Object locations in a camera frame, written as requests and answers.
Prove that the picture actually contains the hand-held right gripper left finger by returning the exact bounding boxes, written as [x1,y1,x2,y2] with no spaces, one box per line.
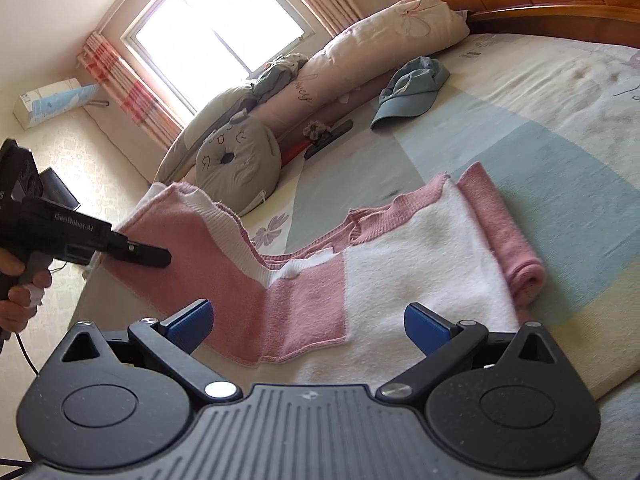
[42,299,243,404]

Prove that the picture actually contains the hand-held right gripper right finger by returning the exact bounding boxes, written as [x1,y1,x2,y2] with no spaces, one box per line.
[376,302,568,404]

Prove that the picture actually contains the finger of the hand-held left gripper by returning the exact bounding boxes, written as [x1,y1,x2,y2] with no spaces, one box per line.
[102,231,172,268]

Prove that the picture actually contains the pink and white knit sweater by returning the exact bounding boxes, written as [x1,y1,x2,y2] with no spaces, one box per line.
[107,161,546,396]

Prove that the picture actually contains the grey-green folded clothes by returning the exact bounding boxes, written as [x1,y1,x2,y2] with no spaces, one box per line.
[252,52,310,104]

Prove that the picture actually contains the person's left hand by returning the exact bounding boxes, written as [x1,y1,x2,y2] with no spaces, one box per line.
[0,249,53,335]

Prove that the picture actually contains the white blue box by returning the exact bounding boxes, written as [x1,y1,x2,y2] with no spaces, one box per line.
[12,77,99,131]

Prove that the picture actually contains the grey cat face cushion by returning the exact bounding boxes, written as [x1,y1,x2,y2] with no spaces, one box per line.
[194,110,282,217]

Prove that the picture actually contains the red stick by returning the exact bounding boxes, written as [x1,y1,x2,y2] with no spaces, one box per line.
[280,140,312,167]

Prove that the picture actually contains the pastel patchwork bed sheet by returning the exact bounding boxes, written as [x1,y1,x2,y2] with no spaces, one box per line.
[70,32,640,401]

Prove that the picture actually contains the brown floral scrunchie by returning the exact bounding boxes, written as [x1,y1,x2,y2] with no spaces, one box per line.
[301,120,332,143]

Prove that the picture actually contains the black flat device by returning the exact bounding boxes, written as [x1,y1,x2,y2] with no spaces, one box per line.
[304,119,354,161]

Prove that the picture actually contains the blue baseball cap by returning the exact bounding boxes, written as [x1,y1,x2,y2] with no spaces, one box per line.
[370,56,451,132]

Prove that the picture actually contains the window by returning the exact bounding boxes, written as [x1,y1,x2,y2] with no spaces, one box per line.
[121,0,317,115]

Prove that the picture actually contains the pink folded quilt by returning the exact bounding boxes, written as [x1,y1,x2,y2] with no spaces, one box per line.
[247,0,471,161]

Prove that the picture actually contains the black wall television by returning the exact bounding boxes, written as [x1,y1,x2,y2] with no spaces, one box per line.
[39,167,82,213]

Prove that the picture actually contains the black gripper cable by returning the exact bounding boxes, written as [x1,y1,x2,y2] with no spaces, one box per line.
[15,331,42,377]

